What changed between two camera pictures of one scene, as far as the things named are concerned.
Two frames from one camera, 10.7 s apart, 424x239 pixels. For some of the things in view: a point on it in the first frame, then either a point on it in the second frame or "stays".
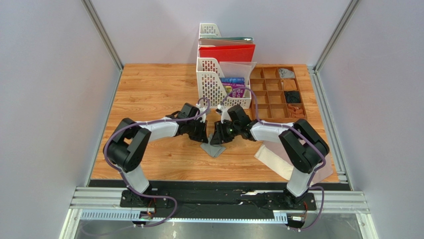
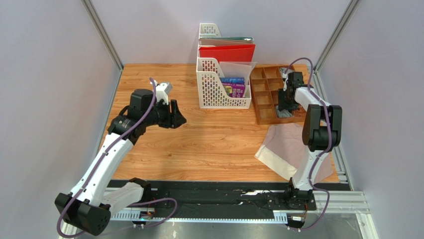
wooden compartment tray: x=281 y=91 stays
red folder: x=233 y=53 stays
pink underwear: x=272 y=155 stays
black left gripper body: x=196 y=129 -> x=160 y=115
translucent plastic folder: x=238 y=69 stays
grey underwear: x=214 y=151 -> x=283 y=113
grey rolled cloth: x=285 y=73 stays
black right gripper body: x=221 y=133 -> x=285 y=100
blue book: x=232 y=80 stays
